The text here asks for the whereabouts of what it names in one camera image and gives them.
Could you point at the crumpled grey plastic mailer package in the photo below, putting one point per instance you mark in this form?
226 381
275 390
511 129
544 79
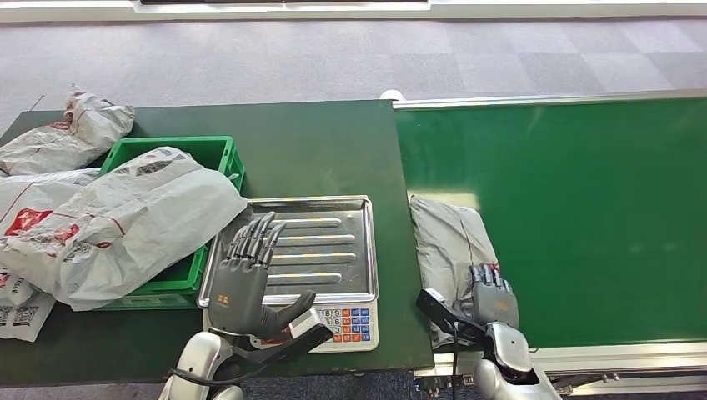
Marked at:
72 138

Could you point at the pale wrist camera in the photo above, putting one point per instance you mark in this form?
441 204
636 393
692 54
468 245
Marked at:
442 309
309 326

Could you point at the electronic scale with steel tray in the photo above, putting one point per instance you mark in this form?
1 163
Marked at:
331 243

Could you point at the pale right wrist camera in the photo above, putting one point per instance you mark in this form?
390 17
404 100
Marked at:
442 309

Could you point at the green conveyor belt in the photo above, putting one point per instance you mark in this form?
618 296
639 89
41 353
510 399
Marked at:
580 221

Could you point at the green plastic crate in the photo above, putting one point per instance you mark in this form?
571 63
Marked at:
165 142

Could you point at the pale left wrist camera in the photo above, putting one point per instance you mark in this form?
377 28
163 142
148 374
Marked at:
309 326

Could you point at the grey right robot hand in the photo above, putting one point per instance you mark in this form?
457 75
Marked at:
494 303

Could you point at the white mailer with red logo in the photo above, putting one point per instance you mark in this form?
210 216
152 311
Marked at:
33 190

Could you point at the white mailer with QR codes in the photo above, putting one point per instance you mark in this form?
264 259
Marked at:
25 320

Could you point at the small white mailer black text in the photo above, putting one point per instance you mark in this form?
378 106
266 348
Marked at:
16 287

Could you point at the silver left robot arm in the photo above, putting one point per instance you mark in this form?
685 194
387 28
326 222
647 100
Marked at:
199 353

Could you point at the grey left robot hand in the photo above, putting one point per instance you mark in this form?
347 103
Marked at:
240 292

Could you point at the large white plastic mailer package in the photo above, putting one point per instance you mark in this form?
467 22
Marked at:
138 210

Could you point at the grey red-printed plastic mailer package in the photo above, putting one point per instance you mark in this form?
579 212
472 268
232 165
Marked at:
447 237

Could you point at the white raised ledge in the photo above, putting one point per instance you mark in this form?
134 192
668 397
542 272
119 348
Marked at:
552 10

